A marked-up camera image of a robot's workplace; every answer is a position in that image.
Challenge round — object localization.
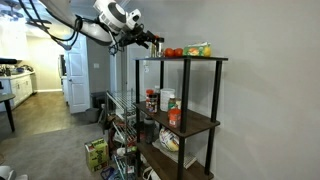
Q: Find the chrome wire rack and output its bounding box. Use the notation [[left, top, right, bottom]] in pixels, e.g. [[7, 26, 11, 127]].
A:
[[106, 90, 136, 180]]

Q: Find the red tomato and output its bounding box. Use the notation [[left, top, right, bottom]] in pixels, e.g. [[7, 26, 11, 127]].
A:
[[174, 48, 183, 56], [164, 48, 174, 57]]

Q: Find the white plastic tub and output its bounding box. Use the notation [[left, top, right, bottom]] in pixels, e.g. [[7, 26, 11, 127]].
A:
[[160, 88, 175, 111]]

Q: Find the grey trash bin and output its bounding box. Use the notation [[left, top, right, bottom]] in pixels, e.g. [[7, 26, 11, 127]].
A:
[[85, 108, 99, 123]]

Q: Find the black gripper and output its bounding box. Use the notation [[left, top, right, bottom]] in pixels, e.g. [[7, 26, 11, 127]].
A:
[[118, 24, 160, 49]]

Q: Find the small dark side table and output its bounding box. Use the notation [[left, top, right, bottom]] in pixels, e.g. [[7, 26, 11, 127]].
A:
[[0, 93, 15, 132]]

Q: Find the dark water bottle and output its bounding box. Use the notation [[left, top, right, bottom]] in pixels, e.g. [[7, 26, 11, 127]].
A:
[[144, 117, 155, 144]]

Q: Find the right red tomato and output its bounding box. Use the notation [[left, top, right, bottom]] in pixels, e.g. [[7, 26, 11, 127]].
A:
[[174, 48, 183, 56]]

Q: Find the black lid spice bottle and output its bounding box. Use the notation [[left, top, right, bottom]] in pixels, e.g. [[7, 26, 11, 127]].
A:
[[156, 37, 164, 57]]

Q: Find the green label sauce bottle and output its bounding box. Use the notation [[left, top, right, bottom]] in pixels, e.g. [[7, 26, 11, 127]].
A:
[[168, 94, 176, 111]]

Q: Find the orange lid seasoning jar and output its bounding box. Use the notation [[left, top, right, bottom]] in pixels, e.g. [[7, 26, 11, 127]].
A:
[[168, 108, 181, 128]]

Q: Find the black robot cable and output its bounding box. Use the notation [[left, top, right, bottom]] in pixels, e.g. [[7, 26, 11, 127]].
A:
[[18, 0, 84, 52]]

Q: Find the orange lid spice bottle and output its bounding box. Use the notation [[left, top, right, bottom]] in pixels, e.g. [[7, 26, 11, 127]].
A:
[[150, 43, 157, 58]]

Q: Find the green plastic food bag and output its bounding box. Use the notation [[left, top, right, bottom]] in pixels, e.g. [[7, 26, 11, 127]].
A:
[[183, 42, 211, 57]]

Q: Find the white panel door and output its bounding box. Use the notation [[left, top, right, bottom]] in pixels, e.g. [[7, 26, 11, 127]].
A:
[[65, 35, 90, 114]]

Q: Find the left red tomato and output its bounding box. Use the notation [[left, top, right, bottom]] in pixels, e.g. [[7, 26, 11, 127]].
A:
[[164, 48, 174, 57]]

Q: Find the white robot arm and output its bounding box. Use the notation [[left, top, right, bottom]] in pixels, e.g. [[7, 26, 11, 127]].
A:
[[40, 0, 157, 48]]

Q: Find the green cardboard box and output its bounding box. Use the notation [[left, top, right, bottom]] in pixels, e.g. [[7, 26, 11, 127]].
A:
[[84, 138, 109, 172]]

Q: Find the red lid dark jar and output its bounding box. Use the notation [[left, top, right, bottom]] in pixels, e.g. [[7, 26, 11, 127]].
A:
[[146, 89, 158, 114]]

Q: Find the dark wood black shelf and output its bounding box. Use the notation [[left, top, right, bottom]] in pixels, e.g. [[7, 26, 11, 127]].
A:
[[134, 56, 227, 180]]

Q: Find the white kitchen cabinet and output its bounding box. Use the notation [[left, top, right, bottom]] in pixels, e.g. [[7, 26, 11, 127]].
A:
[[0, 73, 33, 109]]

